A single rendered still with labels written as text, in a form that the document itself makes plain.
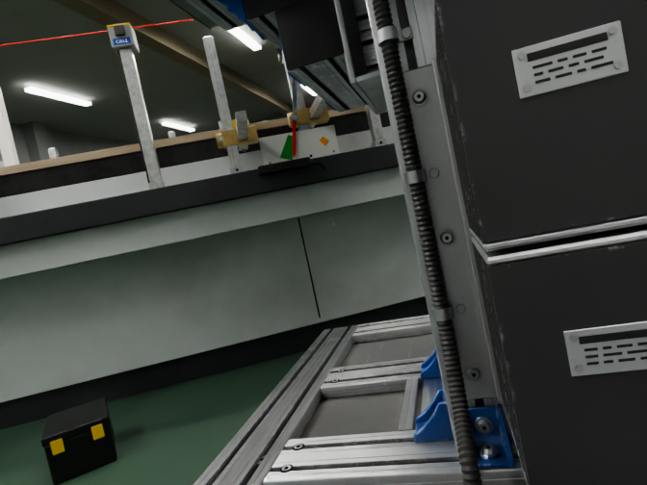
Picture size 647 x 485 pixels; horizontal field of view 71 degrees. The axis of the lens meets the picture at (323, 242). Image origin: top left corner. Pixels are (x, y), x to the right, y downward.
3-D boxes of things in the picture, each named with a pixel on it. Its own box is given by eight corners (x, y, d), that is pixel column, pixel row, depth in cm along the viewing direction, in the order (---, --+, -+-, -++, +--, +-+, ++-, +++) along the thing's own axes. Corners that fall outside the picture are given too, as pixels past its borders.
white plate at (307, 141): (340, 153, 153) (334, 124, 153) (265, 167, 149) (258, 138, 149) (340, 153, 154) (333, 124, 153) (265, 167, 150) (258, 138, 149)
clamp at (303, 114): (329, 118, 153) (326, 104, 152) (291, 126, 150) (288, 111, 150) (326, 123, 158) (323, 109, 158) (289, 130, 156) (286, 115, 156)
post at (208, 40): (245, 179, 149) (212, 34, 146) (234, 181, 148) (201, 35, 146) (245, 180, 152) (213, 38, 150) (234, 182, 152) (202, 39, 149)
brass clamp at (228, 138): (258, 140, 148) (255, 124, 148) (218, 147, 146) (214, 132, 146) (258, 143, 154) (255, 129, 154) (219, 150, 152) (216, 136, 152)
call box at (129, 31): (135, 46, 141) (129, 21, 141) (112, 50, 140) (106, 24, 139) (141, 55, 148) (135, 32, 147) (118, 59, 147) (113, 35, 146)
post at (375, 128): (388, 159, 157) (360, 20, 154) (378, 161, 157) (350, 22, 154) (385, 161, 161) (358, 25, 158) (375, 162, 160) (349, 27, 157)
